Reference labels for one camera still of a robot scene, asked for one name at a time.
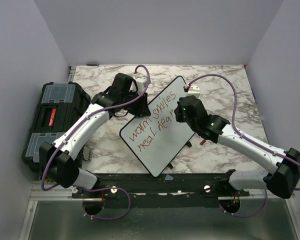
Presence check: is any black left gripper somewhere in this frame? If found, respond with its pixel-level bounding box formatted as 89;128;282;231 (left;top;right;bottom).
121;89;151;117

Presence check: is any white whiteboard black frame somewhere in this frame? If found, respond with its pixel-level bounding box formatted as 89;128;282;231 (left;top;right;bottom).
119;76;195;177

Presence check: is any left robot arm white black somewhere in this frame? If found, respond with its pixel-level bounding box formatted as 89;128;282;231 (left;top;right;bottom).
39;72;151;198

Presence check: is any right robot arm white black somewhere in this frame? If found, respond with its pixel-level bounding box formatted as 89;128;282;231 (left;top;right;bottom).
174;95;300;199

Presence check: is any black plastic toolbox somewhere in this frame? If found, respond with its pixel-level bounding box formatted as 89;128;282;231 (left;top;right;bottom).
21;82;91;173

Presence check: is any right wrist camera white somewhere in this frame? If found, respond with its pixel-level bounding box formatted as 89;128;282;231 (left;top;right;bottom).
183;84;201;99

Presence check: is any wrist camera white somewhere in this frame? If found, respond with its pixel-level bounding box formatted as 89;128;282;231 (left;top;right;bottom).
183;84;201;99
131;72;149;94

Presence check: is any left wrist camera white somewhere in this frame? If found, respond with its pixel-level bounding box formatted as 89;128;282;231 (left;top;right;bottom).
131;72;149;94

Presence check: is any black front mounting rail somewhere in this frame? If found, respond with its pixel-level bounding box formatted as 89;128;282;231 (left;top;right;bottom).
72;170;249;209

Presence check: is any aluminium frame rail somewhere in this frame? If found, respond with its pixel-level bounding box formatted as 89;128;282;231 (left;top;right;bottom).
17;181;76;240

